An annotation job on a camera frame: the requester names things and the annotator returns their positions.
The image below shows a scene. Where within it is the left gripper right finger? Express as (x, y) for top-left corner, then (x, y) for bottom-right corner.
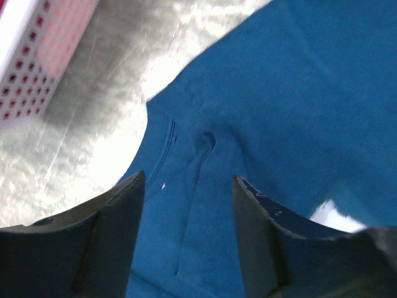
(232, 177), (396, 297)

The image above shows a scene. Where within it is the white plastic laundry basket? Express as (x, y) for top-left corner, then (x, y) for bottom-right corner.
(1, 0), (98, 129)

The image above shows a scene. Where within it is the blue mickey t shirt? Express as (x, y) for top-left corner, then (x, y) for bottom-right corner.
(127, 1), (396, 297)

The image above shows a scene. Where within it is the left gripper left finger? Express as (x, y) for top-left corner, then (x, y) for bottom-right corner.
(1, 172), (145, 297)

